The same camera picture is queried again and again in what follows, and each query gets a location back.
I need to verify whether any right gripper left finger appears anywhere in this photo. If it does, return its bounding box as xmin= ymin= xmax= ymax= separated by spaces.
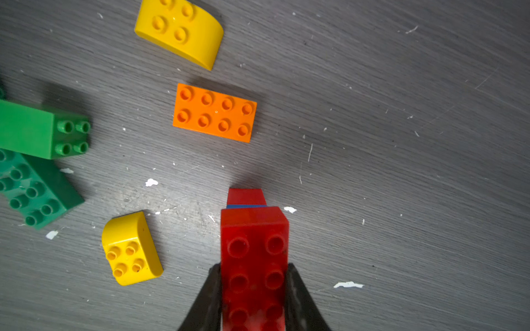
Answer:
xmin=178 ymin=263 xmax=222 ymax=331

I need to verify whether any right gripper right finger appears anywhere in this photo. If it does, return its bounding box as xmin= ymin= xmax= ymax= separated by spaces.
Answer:
xmin=284 ymin=263 xmax=331 ymax=331

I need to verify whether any red long lego brick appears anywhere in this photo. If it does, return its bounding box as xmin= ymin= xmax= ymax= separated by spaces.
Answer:
xmin=220 ymin=207 xmax=289 ymax=330

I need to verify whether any red square lego brick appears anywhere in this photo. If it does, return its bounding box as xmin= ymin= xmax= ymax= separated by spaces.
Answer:
xmin=227 ymin=188 xmax=266 ymax=205

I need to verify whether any blue square lego brick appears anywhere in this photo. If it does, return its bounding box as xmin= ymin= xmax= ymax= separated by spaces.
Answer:
xmin=226 ymin=204 xmax=268 ymax=209

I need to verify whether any yellow curved lego brick near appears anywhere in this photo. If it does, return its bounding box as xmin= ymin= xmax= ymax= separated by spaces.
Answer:
xmin=102 ymin=211 xmax=164 ymax=286

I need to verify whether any yellow curved lego brick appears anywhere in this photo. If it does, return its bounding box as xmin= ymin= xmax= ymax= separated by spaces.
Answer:
xmin=102 ymin=211 xmax=164 ymax=286
xmin=135 ymin=0 xmax=224 ymax=70

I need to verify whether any orange flat lego brick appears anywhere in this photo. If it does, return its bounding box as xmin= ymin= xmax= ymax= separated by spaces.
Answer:
xmin=173 ymin=84 xmax=258 ymax=143

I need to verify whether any dark green wide lego brick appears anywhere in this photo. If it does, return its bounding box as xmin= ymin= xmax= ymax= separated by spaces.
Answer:
xmin=1 ymin=149 xmax=84 ymax=230

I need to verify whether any light green square lego brick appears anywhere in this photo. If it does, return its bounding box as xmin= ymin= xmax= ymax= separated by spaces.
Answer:
xmin=1 ymin=100 xmax=91 ymax=159

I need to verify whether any yellow curved lego brick far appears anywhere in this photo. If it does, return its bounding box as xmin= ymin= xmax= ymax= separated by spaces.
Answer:
xmin=135 ymin=0 xmax=224 ymax=70

